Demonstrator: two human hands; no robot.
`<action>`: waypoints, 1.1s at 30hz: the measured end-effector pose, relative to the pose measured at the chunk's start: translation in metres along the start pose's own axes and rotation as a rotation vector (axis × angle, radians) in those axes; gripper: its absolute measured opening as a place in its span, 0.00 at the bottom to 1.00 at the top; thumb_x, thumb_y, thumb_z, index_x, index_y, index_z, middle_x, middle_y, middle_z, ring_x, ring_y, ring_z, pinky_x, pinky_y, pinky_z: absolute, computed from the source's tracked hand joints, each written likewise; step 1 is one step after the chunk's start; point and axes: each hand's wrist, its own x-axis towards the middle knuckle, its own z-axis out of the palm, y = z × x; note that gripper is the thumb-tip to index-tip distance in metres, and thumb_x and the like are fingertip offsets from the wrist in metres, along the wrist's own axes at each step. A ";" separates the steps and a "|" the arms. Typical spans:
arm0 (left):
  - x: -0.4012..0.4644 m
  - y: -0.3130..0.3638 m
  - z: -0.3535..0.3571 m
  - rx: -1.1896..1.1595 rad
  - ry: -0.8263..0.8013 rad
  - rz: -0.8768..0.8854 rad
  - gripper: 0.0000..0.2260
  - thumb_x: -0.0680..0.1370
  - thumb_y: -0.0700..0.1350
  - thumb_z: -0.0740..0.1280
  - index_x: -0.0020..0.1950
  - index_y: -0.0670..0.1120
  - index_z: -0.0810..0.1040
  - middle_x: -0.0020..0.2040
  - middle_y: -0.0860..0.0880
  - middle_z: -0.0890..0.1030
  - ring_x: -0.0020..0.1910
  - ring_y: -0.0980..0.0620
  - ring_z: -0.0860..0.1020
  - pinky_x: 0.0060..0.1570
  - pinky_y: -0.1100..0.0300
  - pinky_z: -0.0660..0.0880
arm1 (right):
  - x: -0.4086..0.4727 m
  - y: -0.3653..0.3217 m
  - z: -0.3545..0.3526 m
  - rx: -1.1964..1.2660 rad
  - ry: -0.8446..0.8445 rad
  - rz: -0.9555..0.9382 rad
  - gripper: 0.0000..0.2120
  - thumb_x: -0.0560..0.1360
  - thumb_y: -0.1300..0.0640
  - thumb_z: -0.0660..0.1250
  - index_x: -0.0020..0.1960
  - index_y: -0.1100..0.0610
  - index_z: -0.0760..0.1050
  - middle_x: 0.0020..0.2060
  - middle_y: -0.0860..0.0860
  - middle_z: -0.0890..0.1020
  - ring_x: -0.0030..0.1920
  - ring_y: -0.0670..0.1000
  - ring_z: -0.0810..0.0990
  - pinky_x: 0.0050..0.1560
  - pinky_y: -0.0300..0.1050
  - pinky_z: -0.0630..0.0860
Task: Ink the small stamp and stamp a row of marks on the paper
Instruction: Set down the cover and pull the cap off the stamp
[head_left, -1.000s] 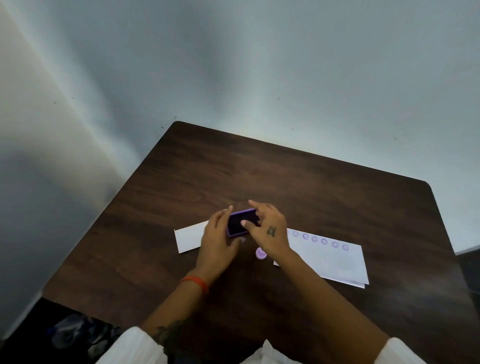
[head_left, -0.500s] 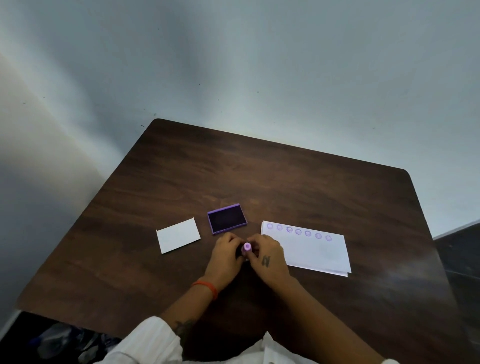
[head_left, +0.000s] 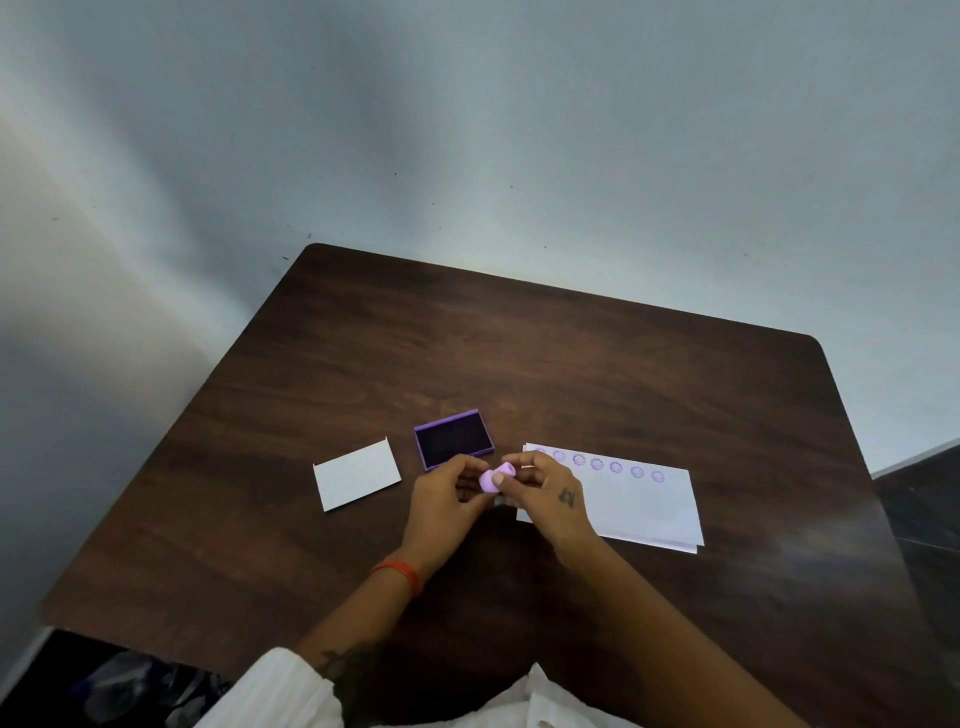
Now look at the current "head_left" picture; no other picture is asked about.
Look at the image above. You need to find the dark patterned cloth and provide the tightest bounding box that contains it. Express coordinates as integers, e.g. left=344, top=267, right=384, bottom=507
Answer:
left=66, top=648, right=235, bottom=728

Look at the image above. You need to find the small white card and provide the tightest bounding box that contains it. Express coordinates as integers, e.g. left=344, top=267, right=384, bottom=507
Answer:
left=312, top=438, right=403, bottom=513

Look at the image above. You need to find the white paper with purple stamps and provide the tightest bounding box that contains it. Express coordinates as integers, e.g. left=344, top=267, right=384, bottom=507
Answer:
left=516, top=442, right=705, bottom=548

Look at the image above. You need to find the person's left hand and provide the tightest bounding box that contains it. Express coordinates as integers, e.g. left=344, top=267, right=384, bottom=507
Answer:
left=399, top=453, right=496, bottom=575

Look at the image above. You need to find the plain white paper sheet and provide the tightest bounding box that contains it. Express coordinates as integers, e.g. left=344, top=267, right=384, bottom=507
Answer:
left=600, top=531, right=699, bottom=555

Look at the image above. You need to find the purple ink pad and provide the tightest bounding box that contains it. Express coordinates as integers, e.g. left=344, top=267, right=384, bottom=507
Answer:
left=414, top=409, right=496, bottom=472

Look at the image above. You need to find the white garment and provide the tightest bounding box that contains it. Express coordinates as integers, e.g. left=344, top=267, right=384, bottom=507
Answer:
left=193, top=646, right=648, bottom=728

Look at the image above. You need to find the person's right hand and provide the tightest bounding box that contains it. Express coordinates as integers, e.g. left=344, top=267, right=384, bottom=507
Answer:
left=491, top=450, right=601, bottom=558

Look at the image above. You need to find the person's right forearm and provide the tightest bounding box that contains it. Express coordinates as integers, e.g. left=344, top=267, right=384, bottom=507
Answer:
left=561, top=535, right=807, bottom=728

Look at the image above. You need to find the orange thread wristband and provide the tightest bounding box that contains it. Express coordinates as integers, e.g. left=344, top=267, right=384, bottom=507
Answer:
left=371, top=559, right=425, bottom=597

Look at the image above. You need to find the person's left forearm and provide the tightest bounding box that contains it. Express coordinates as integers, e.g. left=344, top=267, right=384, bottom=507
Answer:
left=294, top=558, right=426, bottom=706

